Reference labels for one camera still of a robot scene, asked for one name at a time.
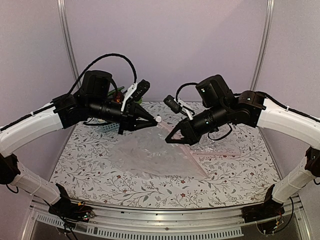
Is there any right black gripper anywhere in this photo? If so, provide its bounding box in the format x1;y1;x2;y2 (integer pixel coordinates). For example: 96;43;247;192
165;101;230;145

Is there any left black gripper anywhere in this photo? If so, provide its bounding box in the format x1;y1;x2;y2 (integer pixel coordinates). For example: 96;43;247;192
88;96;159;135

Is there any clear zip bag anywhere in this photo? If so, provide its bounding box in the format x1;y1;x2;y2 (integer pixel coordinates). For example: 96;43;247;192
108;121;208;179
189;123;241;156

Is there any white daikon radish toy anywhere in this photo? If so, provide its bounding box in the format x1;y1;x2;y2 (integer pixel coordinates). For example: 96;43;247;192
136;98;143;105

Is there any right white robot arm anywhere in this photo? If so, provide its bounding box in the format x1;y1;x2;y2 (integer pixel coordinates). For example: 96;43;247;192
165;74;320;218

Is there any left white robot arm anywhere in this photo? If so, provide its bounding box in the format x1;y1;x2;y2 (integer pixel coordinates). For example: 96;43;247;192
0;70;162;217

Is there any green cucumber toy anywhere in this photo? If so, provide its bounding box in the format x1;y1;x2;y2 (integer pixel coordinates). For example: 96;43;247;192
108;86;125;96

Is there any light blue plastic basket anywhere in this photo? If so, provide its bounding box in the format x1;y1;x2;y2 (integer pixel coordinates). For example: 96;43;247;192
99;122;120;133

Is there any floral patterned table mat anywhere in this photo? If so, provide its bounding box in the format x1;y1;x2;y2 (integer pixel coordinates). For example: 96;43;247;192
47;100;285;209

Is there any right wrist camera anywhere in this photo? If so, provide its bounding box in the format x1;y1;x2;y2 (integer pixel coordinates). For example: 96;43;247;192
163;95;195;120

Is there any front aluminium rail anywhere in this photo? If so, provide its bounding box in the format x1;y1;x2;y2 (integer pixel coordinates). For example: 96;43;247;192
22;196;312;240

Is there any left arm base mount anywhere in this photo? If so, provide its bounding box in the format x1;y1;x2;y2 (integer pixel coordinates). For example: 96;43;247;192
48;183;95;222

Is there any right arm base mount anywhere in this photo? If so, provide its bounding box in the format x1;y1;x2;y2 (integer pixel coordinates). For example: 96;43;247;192
241;184;285;235

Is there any left aluminium frame post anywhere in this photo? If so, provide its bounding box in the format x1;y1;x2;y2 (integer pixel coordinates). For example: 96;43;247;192
56;0;81;93

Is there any aluminium frame post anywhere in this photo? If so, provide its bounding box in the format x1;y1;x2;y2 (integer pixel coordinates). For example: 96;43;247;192
249;0;275;91
56;0;81;93

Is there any right aluminium frame post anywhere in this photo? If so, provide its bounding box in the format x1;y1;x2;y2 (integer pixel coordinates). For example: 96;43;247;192
249;0;275;91

